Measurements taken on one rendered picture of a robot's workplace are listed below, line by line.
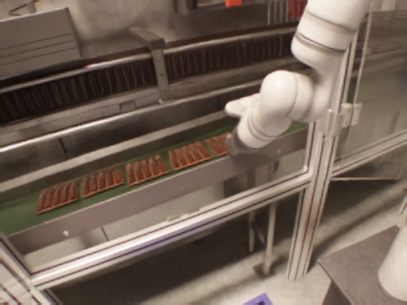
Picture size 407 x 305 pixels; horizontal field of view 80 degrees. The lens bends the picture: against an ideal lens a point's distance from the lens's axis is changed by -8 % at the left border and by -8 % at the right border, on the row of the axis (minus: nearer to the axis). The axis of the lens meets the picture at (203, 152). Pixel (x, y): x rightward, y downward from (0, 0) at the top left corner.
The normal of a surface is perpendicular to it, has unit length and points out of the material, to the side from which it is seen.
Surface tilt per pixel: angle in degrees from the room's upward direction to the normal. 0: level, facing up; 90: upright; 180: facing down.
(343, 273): 0
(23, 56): 90
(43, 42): 90
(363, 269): 0
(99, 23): 90
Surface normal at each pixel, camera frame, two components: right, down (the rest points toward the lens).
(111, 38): 0.38, 0.48
